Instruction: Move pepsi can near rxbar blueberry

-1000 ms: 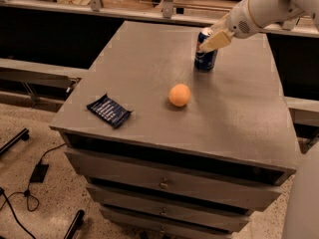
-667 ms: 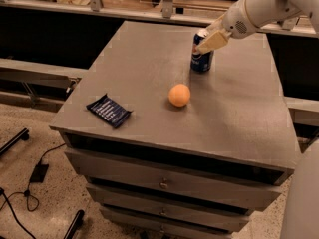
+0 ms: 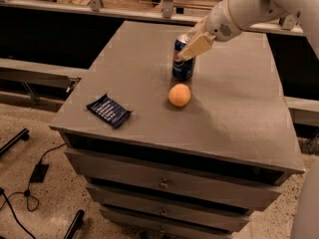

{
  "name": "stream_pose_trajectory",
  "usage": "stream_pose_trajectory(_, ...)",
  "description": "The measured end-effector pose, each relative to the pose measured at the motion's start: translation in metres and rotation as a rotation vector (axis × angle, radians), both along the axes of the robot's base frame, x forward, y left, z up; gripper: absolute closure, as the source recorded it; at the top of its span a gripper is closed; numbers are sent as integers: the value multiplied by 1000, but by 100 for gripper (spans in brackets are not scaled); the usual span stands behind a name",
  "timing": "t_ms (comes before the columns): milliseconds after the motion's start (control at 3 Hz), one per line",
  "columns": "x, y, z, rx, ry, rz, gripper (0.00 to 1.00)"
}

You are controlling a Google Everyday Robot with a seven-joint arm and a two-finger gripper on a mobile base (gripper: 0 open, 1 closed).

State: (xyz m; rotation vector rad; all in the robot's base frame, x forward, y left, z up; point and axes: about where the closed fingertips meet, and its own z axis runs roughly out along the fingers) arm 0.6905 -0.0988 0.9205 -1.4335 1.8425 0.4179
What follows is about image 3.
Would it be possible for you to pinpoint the black stand leg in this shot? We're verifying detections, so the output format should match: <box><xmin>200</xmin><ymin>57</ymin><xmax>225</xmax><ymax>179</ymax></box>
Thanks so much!
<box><xmin>64</xmin><ymin>210</ymin><xmax>85</xmax><ymax>239</ymax></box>
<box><xmin>0</xmin><ymin>128</ymin><xmax>29</xmax><ymax>156</ymax></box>

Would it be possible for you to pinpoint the bottom drawer front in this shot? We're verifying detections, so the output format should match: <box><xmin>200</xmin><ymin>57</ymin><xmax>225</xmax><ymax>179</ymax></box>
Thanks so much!
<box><xmin>100</xmin><ymin>206</ymin><xmax>232</xmax><ymax>239</ymax></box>

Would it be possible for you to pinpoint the black stand leg upper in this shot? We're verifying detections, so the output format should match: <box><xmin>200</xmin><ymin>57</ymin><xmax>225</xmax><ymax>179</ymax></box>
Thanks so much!
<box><xmin>0</xmin><ymin>128</ymin><xmax>29</xmax><ymax>156</ymax></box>

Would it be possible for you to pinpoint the top drawer front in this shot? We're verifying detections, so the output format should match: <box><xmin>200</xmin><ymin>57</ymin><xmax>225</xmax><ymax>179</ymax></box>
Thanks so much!
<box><xmin>65</xmin><ymin>147</ymin><xmax>280</xmax><ymax>213</ymax></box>

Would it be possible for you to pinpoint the black power adapter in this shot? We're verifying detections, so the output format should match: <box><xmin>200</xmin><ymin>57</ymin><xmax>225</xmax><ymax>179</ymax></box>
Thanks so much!
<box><xmin>29</xmin><ymin>163</ymin><xmax>49</xmax><ymax>183</ymax></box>

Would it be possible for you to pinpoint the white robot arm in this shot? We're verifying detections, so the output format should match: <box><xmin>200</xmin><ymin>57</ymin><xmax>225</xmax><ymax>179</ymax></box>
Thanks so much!
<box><xmin>178</xmin><ymin>0</ymin><xmax>319</xmax><ymax>239</ymax></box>

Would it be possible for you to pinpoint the grey drawer cabinet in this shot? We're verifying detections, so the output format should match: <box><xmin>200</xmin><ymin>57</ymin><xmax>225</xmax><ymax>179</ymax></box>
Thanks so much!
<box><xmin>49</xmin><ymin>20</ymin><xmax>306</xmax><ymax>239</ymax></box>

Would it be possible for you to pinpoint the blue rxbar wrapper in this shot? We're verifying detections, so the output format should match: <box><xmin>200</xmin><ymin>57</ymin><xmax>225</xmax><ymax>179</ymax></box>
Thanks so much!
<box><xmin>86</xmin><ymin>95</ymin><xmax>132</xmax><ymax>128</ymax></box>

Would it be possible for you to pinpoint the black stand leg lower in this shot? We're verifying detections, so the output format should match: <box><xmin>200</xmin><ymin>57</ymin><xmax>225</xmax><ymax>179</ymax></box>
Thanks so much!
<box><xmin>64</xmin><ymin>210</ymin><xmax>85</xmax><ymax>239</ymax></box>

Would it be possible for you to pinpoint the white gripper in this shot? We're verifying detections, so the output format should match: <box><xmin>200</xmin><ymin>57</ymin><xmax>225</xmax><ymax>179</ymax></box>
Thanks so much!
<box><xmin>177</xmin><ymin>0</ymin><xmax>242</xmax><ymax>61</ymax></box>

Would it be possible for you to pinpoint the middle drawer front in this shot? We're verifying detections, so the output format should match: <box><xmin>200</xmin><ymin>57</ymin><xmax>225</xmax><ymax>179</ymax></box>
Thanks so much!
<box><xmin>86</xmin><ymin>183</ymin><xmax>249</xmax><ymax>232</ymax></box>

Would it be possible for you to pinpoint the orange fruit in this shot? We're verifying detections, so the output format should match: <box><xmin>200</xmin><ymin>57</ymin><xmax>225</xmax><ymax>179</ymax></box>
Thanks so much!
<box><xmin>168</xmin><ymin>84</ymin><xmax>191</xmax><ymax>108</ymax></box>

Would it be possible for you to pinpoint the drawer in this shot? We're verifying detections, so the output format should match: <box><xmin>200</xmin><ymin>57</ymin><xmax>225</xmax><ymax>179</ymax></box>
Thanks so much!
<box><xmin>86</xmin><ymin>183</ymin><xmax>249</xmax><ymax>232</ymax></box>
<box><xmin>100</xmin><ymin>206</ymin><xmax>232</xmax><ymax>239</ymax></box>
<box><xmin>65</xmin><ymin>147</ymin><xmax>280</xmax><ymax>213</ymax></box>

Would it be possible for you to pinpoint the black floor cable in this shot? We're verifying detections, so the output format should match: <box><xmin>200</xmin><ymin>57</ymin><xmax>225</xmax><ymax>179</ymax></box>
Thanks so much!
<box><xmin>0</xmin><ymin>142</ymin><xmax>68</xmax><ymax>239</ymax></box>

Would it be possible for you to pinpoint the blue pepsi can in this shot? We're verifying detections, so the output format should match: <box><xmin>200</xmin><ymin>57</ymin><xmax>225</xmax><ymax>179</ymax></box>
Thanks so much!
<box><xmin>172</xmin><ymin>34</ymin><xmax>195</xmax><ymax>81</ymax></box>

